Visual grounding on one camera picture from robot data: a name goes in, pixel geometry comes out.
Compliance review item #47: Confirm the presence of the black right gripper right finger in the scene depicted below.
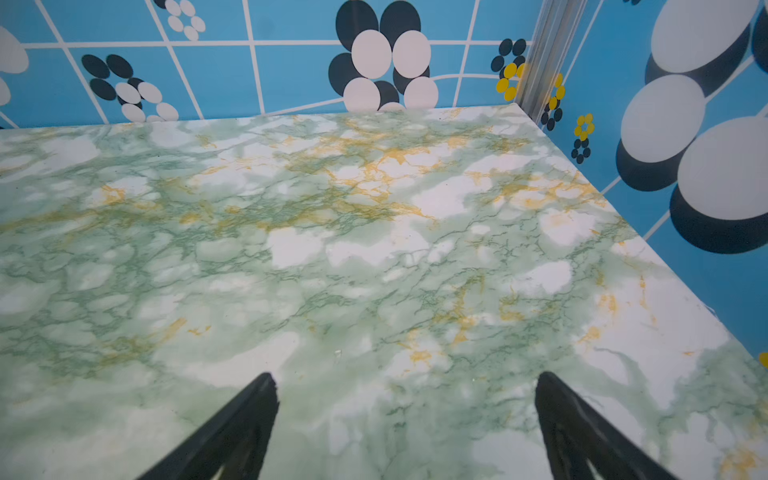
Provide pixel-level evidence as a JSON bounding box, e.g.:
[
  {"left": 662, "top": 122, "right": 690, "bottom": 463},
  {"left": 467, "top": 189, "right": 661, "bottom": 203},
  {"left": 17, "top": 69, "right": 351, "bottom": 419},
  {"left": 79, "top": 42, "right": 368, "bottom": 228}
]
[{"left": 535, "top": 371, "right": 674, "bottom": 480}]

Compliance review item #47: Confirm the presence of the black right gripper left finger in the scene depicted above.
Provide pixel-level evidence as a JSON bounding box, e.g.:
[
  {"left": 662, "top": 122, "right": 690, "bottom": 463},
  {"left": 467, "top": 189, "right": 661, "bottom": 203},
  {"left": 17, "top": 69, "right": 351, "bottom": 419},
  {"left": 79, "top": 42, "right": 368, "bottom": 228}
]
[{"left": 141, "top": 372, "right": 279, "bottom": 479}]

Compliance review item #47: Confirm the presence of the aluminium corner post right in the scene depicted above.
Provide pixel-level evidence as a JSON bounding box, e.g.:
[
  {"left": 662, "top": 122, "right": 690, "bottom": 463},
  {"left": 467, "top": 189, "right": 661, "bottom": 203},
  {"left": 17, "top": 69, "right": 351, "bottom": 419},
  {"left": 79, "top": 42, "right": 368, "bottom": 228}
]
[{"left": 516, "top": 0, "right": 588, "bottom": 120}]

